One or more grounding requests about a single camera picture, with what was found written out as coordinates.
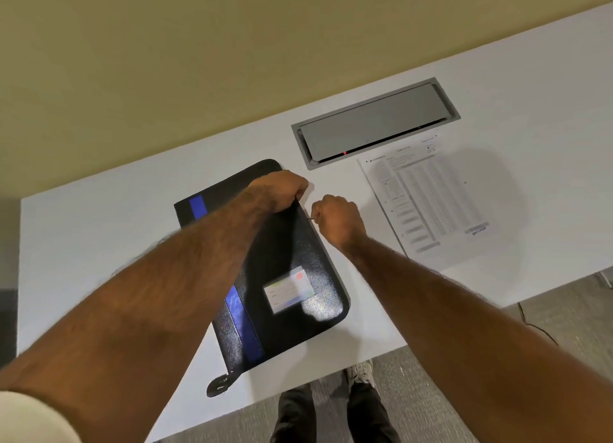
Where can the person's right hand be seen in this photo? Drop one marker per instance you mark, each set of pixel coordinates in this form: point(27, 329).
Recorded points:
point(337, 220)

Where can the person's white sleeve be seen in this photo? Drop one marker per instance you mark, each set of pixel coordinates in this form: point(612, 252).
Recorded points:
point(33, 418)

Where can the person's right fingers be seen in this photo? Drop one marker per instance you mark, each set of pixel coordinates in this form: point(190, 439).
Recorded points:
point(320, 213)

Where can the black zippered document folder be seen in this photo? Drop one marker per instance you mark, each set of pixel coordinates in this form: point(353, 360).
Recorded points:
point(287, 260)

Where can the person's black trousers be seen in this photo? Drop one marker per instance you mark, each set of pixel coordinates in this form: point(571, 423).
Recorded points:
point(335, 416)

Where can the person's left hand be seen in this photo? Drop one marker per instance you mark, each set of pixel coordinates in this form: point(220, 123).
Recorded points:
point(277, 190)

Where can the printed paper sheet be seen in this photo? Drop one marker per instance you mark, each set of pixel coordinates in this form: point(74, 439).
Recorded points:
point(426, 198)

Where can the person's left fingers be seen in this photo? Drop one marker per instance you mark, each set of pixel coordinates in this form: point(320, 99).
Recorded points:
point(297, 191)

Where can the person's grey shoe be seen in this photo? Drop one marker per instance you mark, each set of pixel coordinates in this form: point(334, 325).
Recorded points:
point(360, 373)

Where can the white label card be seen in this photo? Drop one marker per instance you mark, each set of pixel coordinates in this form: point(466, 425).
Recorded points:
point(289, 290)

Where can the person's right forearm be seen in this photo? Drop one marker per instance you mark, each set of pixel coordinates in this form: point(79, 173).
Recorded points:
point(474, 342)

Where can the person's left forearm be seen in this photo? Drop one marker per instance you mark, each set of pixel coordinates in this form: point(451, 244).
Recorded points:
point(139, 304)

